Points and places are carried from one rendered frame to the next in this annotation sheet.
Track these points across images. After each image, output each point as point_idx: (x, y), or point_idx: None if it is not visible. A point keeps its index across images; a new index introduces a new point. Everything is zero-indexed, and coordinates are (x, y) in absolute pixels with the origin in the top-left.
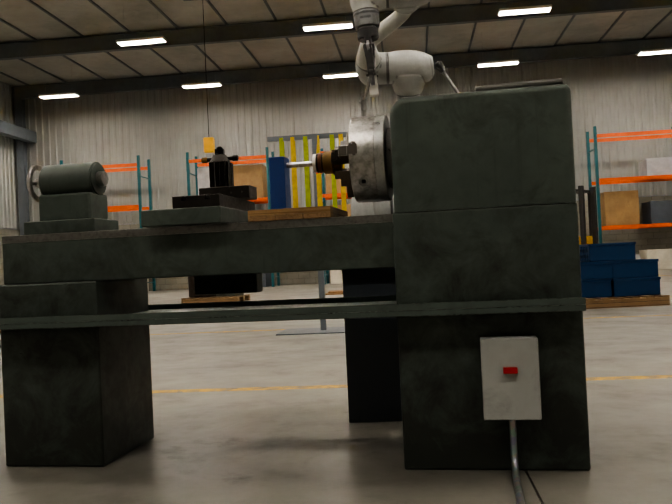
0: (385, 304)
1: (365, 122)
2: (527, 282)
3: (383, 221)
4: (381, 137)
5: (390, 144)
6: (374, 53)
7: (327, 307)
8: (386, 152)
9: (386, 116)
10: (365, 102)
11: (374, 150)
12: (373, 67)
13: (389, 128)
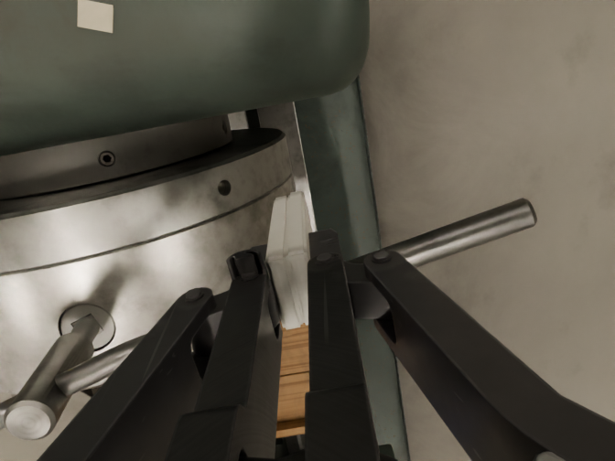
0: (361, 90)
1: (223, 262)
2: None
3: (296, 119)
4: (273, 150)
5: (215, 125)
6: (367, 392)
7: (373, 184)
8: (230, 138)
9: (42, 205)
10: (68, 360)
11: (291, 169)
12: (413, 272)
13: (105, 165)
